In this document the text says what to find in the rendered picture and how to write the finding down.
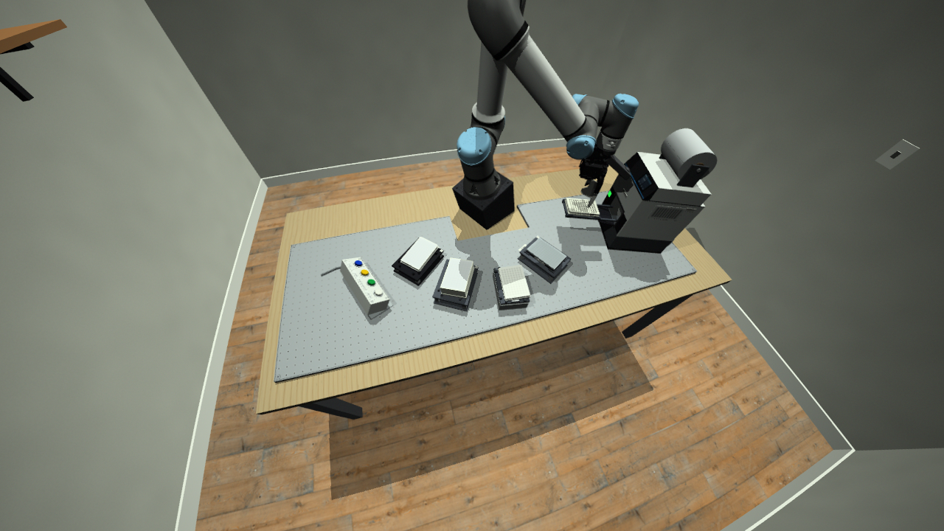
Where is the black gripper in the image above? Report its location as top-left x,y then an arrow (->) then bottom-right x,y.
579,143 -> 617,208

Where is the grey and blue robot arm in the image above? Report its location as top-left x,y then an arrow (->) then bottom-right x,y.
457,0 -> 639,200

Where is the grey button panel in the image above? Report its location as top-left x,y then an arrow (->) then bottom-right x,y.
321,257 -> 393,320

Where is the white horizontal roll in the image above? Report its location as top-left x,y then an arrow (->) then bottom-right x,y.
661,128 -> 717,180

